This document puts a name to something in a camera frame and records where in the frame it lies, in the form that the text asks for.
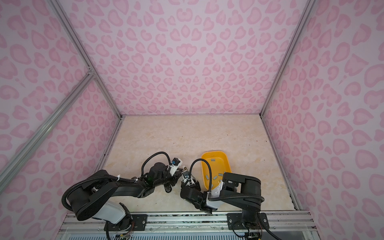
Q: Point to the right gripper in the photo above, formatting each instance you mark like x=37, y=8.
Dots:
x=196, y=186

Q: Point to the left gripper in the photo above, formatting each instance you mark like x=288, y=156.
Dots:
x=176, y=176

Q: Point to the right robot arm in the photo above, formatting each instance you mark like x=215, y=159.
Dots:
x=243, y=192

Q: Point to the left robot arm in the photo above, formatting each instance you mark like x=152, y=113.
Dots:
x=90, y=198

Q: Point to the yellow plastic tray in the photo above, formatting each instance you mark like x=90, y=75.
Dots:
x=219, y=167

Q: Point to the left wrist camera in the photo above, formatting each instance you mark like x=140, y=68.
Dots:
x=175, y=165

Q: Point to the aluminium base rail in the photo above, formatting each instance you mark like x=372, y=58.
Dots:
x=285, y=225

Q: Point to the diagonal aluminium frame bar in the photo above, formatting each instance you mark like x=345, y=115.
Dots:
x=18, y=161

